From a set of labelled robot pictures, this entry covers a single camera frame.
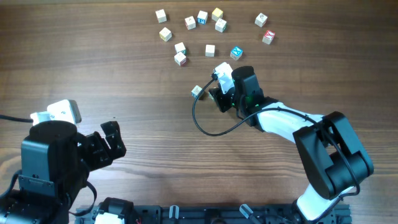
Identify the blue X wooden block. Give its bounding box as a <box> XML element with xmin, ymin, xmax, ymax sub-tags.
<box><xmin>230</xmin><ymin>46</ymin><xmax>243</xmax><ymax>60</ymax></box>

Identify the wooden block blue Y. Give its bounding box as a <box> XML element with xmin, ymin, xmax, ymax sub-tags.
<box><xmin>191</xmin><ymin>85</ymin><xmax>204</xmax><ymax>100</ymax></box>

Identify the plain wooden block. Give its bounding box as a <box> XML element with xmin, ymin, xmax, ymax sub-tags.
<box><xmin>205</xmin><ymin>45</ymin><xmax>215</xmax><ymax>57</ymax></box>

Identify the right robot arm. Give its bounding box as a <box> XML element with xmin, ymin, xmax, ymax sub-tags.
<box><xmin>209</xmin><ymin>62</ymin><xmax>374</xmax><ymax>223</ymax></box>

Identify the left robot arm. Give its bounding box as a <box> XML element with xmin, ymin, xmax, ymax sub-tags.
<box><xmin>1</xmin><ymin>121</ymin><xmax>126</xmax><ymax>223</ymax></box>

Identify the red top wooden block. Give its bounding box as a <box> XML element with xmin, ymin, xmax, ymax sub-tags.
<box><xmin>262</xmin><ymin>30</ymin><xmax>275</xmax><ymax>45</ymax></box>

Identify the wooden block green side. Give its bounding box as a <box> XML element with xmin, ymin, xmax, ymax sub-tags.
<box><xmin>215</xmin><ymin>19</ymin><xmax>227</xmax><ymax>32</ymax></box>

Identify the wooden block red side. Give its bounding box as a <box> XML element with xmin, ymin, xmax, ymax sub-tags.
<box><xmin>174</xmin><ymin>52</ymin><xmax>187</xmax><ymax>67</ymax></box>

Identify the wooden block far right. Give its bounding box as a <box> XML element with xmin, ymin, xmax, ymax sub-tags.
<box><xmin>254</xmin><ymin>13</ymin><xmax>268</xmax><ymax>27</ymax></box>

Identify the wooden block teal side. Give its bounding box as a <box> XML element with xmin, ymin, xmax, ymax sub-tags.
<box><xmin>175</xmin><ymin>42</ymin><xmax>187</xmax><ymax>55</ymax></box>

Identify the yellow top wooden block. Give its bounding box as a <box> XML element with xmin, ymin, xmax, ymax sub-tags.
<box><xmin>211</xmin><ymin>7</ymin><xmax>223</xmax><ymax>22</ymax></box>

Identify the wooden block blue side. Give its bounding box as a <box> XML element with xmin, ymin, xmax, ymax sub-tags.
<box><xmin>197</xmin><ymin>11</ymin><xmax>208</xmax><ymax>24</ymax></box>

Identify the wooden block red letter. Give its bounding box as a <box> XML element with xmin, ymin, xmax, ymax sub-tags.
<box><xmin>185</xmin><ymin>16</ymin><xmax>196</xmax><ymax>30</ymax></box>

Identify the wooden block yellow side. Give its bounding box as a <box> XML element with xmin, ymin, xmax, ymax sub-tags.
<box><xmin>159</xmin><ymin>27</ymin><xmax>172</xmax><ymax>42</ymax></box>

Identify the wooden block top left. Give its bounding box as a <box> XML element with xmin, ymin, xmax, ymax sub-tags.
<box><xmin>155</xmin><ymin>9</ymin><xmax>167</xmax><ymax>23</ymax></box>

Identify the right camera cable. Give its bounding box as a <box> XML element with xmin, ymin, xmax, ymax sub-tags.
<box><xmin>192</xmin><ymin>73</ymin><xmax>361</xmax><ymax>224</ymax></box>

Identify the camera cable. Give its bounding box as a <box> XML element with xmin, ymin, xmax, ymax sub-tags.
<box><xmin>0</xmin><ymin>114</ymin><xmax>34</xmax><ymax>123</ymax></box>
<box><xmin>192</xmin><ymin>73</ymin><xmax>361</xmax><ymax>224</ymax></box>

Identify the left camera cable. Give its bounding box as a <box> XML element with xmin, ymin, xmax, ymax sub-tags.
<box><xmin>0</xmin><ymin>114</ymin><xmax>34</xmax><ymax>123</ymax></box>

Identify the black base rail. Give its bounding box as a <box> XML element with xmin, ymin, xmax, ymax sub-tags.
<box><xmin>74</xmin><ymin>197</ymin><xmax>352</xmax><ymax>224</ymax></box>

